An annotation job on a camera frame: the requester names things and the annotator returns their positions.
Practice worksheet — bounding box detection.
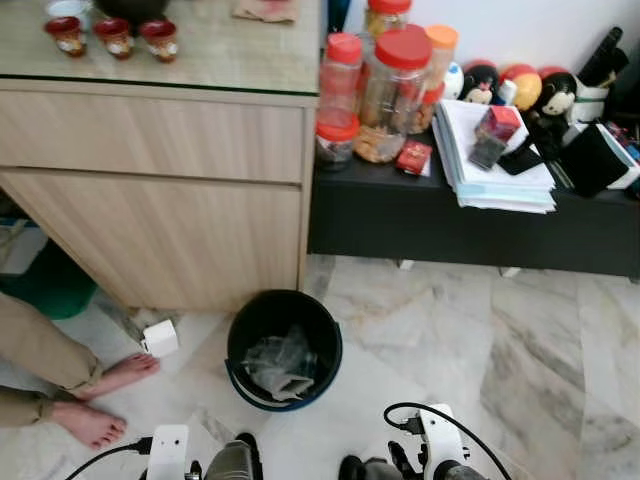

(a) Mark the crumpled clear plastic trash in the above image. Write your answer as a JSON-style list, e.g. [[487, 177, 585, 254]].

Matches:
[[241, 324, 320, 402]]

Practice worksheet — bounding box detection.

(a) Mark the black round rubbish bin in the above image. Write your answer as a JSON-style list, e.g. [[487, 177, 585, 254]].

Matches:
[[225, 289, 344, 413]]

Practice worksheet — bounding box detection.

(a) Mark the robot right leg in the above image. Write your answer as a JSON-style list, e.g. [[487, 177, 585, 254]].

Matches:
[[337, 455, 403, 480]]

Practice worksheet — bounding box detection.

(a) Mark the robot leg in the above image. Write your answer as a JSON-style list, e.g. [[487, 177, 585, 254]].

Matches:
[[337, 455, 403, 480], [202, 432, 264, 480]]

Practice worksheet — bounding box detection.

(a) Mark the robot left leg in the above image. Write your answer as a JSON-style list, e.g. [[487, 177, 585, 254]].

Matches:
[[202, 432, 264, 480]]

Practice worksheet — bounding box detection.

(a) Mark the person's bare foot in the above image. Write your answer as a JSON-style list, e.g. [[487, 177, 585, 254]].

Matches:
[[44, 399, 129, 449], [74, 352, 162, 402]]

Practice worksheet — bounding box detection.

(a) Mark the small white box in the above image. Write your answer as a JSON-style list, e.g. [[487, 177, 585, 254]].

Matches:
[[139, 319, 180, 359]]

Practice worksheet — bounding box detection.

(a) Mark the person's khaki trouser leg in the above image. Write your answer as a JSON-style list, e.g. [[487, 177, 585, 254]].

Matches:
[[0, 291, 102, 392], [0, 385, 57, 430]]

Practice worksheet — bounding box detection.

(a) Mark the dark green round container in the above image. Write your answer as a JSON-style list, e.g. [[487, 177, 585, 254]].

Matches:
[[0, 239, 100, 322]]

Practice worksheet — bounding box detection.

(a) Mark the low black cabinet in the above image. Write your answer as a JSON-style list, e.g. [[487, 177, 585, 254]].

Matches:
[[307, 95, 640, 277]]

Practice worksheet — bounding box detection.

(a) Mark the light wooden cabinet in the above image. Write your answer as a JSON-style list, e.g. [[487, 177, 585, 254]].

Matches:
[[0, 0, 322, 312]]

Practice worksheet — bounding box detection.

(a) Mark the stack of white papers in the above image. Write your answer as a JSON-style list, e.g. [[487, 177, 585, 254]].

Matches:
[[432, 98, 557, 214]]

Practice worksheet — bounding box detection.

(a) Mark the small red box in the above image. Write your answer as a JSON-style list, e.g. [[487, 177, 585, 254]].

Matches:
[[396, 140, 434, 177]]

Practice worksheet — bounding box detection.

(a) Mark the flat black wallet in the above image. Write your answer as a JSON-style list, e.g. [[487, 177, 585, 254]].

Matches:
[[497, 139, 547, 177]]

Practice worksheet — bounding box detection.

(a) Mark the red-top clear box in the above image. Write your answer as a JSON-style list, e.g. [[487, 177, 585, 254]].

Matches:
[[469, 104, 524, 170]]

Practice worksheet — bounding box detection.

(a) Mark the black box with white edge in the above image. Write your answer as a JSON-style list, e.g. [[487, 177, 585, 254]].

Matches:
[[559, 121, 640, 197]]

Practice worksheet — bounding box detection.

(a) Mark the large red-lid snack jar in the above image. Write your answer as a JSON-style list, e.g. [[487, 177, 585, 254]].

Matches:
[[354, 25, 434, 165]]

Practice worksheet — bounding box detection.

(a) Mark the slim red-lid plastic jar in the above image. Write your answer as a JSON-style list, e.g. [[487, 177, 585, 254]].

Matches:
[[314, 32, 364, 167]]

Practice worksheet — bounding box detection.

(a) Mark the black-haired doll figure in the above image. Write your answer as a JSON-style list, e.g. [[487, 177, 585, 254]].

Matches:
[[461, 59, 502, 107]]

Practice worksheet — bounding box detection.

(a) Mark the black white doll figure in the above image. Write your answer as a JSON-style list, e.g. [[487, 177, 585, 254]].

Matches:
[[534, 67, 579, 151]]

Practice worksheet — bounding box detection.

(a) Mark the orange yellow doll figure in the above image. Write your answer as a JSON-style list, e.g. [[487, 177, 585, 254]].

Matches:
[[500, 63, 544, 112]]

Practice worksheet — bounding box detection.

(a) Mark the orange-lid plastic jar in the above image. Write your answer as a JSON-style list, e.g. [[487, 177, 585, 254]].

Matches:
[[418, 24, 460, 133]]

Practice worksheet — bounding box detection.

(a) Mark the small red patterned cup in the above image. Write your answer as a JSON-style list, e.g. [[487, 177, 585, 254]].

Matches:
[[44, 15, 87, 59], [92, 17, 135, 60], [139, 18, 180, 64]]

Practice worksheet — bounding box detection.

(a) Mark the black remote control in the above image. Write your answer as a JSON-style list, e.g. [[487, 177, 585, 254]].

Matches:
[[577, 26, 627, 90]]

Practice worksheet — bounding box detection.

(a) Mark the dark round bowl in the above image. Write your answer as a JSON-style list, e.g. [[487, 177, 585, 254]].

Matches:
[[94, 0, 172, 27]]

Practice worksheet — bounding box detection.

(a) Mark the pinkish paper sheet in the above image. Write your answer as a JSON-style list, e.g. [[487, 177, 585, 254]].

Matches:
[[231, 0, 300, 24]]

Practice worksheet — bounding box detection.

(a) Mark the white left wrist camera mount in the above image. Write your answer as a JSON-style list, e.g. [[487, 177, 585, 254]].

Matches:
[[146, 424, 191, 480]]

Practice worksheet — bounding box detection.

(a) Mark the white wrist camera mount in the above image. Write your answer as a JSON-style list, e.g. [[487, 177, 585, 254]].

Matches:
[[146, 424, 191, 480], [419, 403, 464, 471]]

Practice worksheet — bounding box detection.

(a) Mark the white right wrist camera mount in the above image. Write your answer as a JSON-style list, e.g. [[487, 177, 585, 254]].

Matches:
[[419, 403, 464, 471]]

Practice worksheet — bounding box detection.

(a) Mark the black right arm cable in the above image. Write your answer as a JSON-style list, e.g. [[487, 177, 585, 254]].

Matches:
[[384, 401, 513, 480]]

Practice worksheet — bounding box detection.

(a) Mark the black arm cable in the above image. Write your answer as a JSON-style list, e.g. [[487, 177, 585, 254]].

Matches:
[[384, 401, 513, 480], [64, 437, 153, 480]]

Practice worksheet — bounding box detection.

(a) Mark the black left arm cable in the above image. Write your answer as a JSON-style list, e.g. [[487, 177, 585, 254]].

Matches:
[[64, 437, 153, 480]]

